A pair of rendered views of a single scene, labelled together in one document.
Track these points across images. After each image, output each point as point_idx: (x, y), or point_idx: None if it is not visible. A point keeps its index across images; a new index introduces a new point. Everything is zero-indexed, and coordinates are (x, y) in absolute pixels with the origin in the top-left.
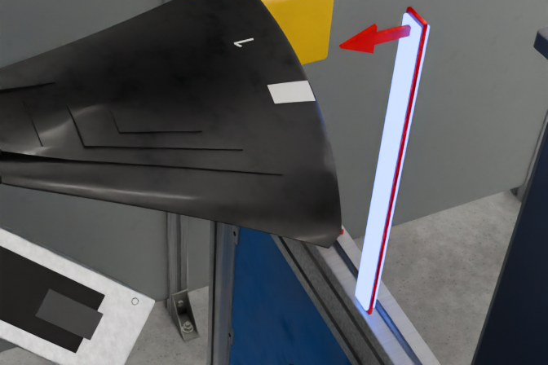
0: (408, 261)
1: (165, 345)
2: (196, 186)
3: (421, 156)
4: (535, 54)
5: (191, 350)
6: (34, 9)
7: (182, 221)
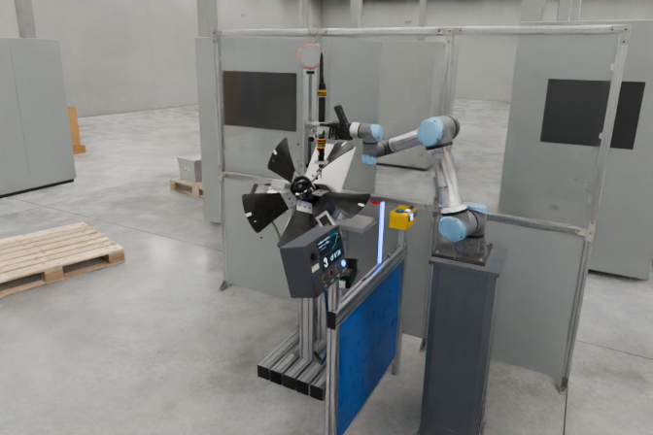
0: (499, 374)
1: (413, 349)
2: (338, 205)
3: (510, 336)
4: (556, 317)
5: (418, 352)
6: None
7: (428, 312)
